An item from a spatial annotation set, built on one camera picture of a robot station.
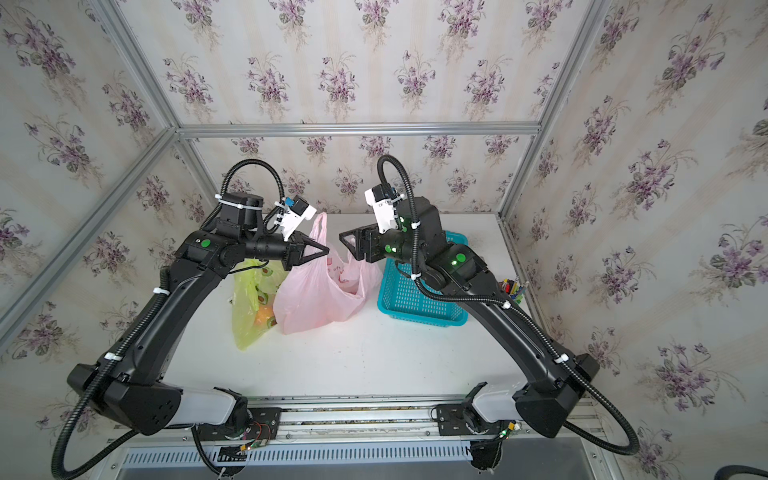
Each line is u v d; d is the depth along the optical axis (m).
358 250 0.55
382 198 0.54
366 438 0.72
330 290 0.72
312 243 0.63
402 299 0.96
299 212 0.58
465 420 0.66
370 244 0.54
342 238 0.60
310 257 0.64
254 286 0.80
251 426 0.72
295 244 0.57
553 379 0.38
